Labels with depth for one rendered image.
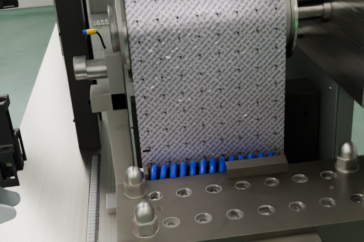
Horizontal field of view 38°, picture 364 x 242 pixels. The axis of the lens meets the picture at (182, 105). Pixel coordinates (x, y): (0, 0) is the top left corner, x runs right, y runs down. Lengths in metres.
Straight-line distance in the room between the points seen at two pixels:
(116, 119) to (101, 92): 0.06
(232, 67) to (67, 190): 0.45
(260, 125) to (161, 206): 0.21
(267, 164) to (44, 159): 0.57
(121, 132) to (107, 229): 0.17
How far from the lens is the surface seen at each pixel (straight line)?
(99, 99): 0.89
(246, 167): 0.83
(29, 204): 1.08
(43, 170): 1.18
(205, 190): 0.81
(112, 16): 0.81
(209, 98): 0.83
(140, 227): 0.72
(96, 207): 1.03
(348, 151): 0.85
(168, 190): 0.81
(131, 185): 0.79
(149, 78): 0.80
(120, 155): 0.95
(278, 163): 0.84
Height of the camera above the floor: 1.48
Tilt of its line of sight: 24 degrees down
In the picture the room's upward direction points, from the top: 4 degrees counter-clockwise
